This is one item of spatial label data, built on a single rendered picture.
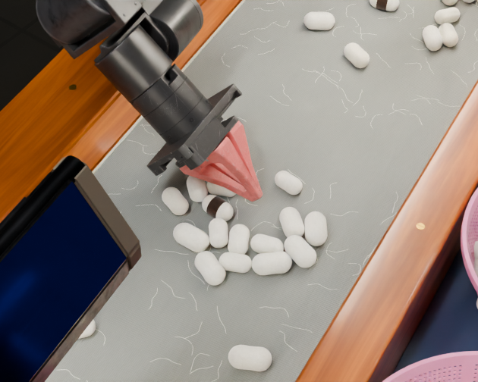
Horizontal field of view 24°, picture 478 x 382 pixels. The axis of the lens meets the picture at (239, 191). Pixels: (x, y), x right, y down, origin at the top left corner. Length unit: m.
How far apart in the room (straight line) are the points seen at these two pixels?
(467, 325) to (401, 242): 0.12
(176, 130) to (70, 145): 0.14
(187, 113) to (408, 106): 0.28
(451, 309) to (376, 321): 0.15
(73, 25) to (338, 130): 0.32
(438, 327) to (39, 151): 0.44
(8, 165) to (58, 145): 0.05
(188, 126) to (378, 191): 0.21
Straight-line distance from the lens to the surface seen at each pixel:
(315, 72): 1.24
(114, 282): 0.65
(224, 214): 1.07
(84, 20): 1.02
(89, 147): 1.15
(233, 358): 0.97
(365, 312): 1.00
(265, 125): 1.18
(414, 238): 1.05
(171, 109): 1.03
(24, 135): 1.15
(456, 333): 1.11
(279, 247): 1.05
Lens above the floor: 1.57
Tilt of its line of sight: 48 degrees down
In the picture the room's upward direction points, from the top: straight up
